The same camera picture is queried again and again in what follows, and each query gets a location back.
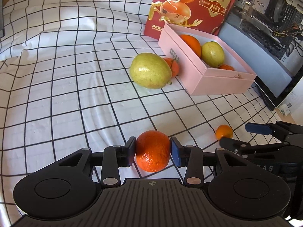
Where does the white paper label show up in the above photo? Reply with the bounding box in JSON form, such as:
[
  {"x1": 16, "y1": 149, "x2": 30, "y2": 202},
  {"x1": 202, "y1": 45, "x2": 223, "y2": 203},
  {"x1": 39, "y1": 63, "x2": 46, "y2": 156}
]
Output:
[{"x1": 278, "y1": 102, "x2": 294, "y2": 117}]

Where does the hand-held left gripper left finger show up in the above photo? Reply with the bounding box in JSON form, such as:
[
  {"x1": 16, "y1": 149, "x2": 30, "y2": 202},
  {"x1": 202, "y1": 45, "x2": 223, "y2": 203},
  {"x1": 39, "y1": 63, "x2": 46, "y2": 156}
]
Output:
[{"x1": 58, "y1": 136, "x2": 137, "y2": 187}]

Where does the large orange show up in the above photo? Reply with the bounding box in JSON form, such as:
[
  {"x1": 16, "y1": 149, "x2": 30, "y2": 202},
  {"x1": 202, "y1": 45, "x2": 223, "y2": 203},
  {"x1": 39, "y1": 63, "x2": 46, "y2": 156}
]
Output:
[{"x1": 179, "y1": 34, "x2": 202, "y2": 58}]

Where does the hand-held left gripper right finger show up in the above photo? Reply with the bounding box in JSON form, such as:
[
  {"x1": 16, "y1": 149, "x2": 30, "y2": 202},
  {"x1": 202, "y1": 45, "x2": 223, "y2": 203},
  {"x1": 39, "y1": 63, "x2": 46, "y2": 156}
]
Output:
[{"x1": 170, "y1": 136, "x2": 249, "y2": 187}]

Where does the large green pear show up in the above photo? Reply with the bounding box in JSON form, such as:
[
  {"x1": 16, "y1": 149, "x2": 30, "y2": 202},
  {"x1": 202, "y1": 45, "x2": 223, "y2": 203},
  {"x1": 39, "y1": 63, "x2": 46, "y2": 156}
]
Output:
[{"x1": 129, "y1": 53, "x2": 172, "y2": 90}]

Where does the open computer case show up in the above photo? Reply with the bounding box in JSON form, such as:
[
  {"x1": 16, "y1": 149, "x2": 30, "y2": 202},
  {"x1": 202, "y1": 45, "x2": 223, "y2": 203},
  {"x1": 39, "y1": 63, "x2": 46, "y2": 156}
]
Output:
[{"x1": 218, "y1": 0, "x2": 303, "y2": 110}]

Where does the pink cardboard box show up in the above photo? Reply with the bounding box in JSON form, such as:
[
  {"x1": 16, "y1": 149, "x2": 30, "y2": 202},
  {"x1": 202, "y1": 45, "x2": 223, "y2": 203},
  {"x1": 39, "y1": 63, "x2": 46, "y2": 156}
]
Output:
[{"x1": 158, "y1": 23, "x2": 257, "y2": 96}]

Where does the red printed gift box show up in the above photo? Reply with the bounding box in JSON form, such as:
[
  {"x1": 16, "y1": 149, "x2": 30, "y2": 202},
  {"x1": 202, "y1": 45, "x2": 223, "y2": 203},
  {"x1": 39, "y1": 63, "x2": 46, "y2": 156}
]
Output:
[{"x1": 144, "y1": 0, "x2": 244, "y2": 40}]

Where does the white black checked cloth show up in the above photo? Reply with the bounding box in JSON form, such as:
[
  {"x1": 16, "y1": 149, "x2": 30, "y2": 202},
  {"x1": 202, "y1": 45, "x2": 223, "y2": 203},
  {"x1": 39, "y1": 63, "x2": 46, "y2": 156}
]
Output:
[{"x1": 0, "y1": 0, "x2": 281, "y2": 220}]

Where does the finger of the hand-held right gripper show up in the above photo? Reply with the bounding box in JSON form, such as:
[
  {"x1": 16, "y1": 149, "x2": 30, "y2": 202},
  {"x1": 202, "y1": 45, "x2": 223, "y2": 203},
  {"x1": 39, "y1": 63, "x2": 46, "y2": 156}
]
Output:
[
  {"x1": 219, "y1": 137, "x2": 290, "y2": 158},
  {"x1": 245, "y1": 120, "x2": 303, "y2": 145}
]

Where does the small mandarin orange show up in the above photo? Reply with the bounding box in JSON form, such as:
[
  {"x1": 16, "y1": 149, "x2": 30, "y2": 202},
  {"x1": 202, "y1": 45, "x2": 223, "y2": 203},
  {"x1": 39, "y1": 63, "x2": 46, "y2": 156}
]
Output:
[{"x1": 215, "y1": 124, "x2": 233, "y2": 140}]

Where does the small green pear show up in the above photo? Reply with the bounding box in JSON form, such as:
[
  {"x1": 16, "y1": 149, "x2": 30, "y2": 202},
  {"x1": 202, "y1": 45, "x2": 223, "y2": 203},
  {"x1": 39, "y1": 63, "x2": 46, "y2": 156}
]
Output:
[{"x1": 201, "y1": 41, "x2": 225, "y2": 68}]

